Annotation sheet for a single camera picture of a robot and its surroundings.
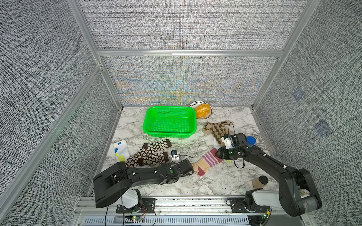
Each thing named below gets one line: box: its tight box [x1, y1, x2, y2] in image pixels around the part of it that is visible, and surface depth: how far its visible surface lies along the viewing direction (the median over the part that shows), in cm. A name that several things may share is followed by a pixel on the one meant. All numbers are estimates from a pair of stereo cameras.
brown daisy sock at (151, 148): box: [125, 138, 173, 168], surface depth 96 cm
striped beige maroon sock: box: [191, 148, 223, 176], surface depth 90 cm
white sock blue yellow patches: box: [113, 139, 131, 162], surface depth 95 cm
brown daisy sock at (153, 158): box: [137, 151, 170, 167], surface depth 92 cm
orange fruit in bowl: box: [195, 103, 211, 119], surface depth 111 cm
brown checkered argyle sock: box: [201, 120, 231, 147], surface depth 105 cm
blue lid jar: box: [246, 136, 257, 146], surface depth 94 cm
